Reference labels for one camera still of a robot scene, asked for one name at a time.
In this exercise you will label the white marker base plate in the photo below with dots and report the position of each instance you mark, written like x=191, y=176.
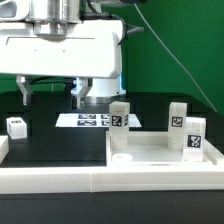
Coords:
x=90, y=120

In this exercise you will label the white U-shaped obstacle wall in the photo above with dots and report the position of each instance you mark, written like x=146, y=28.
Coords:
x=115, y=178

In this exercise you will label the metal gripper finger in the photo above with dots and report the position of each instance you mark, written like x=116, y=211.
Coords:
x=24, y=84
x=80, y=90

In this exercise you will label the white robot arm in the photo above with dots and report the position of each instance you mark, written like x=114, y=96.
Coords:
x=103, y=87

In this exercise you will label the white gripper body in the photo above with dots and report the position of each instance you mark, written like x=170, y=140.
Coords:
x=49, y=38

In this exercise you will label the white square table top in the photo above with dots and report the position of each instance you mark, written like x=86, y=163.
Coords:
x=147, y=149

